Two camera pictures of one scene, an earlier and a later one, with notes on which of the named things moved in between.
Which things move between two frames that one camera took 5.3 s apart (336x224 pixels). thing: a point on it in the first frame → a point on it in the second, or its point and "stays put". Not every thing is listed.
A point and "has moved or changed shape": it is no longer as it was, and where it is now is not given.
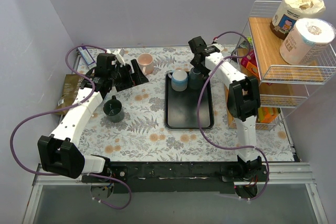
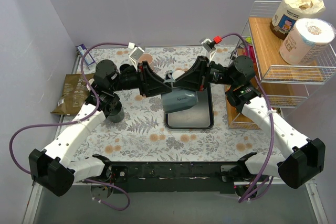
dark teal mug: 196,78 has moved or changed shape
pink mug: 146,62 stays put
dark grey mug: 113,109 stays put
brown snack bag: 71,84 stays put
